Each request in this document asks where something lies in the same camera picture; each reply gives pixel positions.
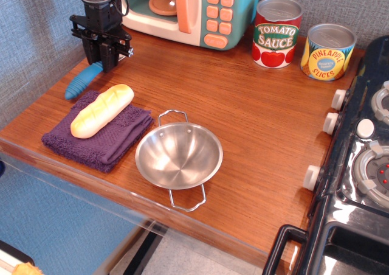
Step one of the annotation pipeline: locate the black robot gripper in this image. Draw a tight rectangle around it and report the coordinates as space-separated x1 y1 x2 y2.
70 0 133 73

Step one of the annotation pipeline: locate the blue handled metal spork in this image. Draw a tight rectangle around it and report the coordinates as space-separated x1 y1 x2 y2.
64 61 103 100

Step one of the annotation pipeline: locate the steel bowl with wire handles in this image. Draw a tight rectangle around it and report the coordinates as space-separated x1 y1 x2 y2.
135 110 224 212

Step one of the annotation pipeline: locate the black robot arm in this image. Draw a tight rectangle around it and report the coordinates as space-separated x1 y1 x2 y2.
70 0 133 72

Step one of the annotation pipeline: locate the white stove knob middle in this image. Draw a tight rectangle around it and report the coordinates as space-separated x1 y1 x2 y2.
322 113 339 135

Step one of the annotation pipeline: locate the white stove knob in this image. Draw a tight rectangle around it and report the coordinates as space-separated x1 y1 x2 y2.
303 165 321 191
331 89 347 111
322 113 339 135

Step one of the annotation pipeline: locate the yellow toy bread loaf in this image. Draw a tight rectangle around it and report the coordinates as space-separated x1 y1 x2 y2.
71 84 134 139

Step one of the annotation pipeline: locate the folded purple towel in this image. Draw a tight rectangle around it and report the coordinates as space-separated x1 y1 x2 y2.
41 91 154 173

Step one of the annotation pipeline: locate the teal toy microwave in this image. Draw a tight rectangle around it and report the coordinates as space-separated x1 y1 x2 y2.
123 0 258 50

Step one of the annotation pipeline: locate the clear acrylic table guard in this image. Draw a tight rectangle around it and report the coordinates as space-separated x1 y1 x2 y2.
1 144 263 274

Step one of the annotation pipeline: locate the tomato sauce can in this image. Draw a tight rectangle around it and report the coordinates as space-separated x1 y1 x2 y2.
252 0 303 69

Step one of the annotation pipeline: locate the pineapple slices can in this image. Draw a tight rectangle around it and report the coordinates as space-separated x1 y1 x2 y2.
300 23 357 82

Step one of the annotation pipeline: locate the orange object bottom left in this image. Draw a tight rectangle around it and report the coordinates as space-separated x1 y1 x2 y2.
0 240 43 275

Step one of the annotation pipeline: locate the white stove knob rear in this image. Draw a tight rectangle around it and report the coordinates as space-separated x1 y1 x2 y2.
331 89 347 111

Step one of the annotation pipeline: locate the white stove knob front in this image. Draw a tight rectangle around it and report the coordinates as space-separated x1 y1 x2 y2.
303 165 321 191

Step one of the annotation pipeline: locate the white round stove button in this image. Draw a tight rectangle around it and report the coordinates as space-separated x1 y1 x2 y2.
356 119 374 139

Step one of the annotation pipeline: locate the grey rear burner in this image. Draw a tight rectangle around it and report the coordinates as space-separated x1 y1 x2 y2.
371 80 389 125

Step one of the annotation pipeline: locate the grey burner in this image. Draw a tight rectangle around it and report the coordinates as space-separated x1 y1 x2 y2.
353 141 388 209
371 80 389 125

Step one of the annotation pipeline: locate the grey front burner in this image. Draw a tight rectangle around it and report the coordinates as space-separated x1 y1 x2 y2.
353 141 388 209

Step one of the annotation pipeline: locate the black toy stove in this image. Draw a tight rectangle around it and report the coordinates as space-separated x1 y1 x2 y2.
261 35 389 275

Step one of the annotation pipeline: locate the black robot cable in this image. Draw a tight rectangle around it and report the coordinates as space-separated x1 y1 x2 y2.
111 0 130 17

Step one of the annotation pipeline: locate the black oven door handle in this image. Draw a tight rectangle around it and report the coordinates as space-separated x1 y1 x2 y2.
262 225 308 275

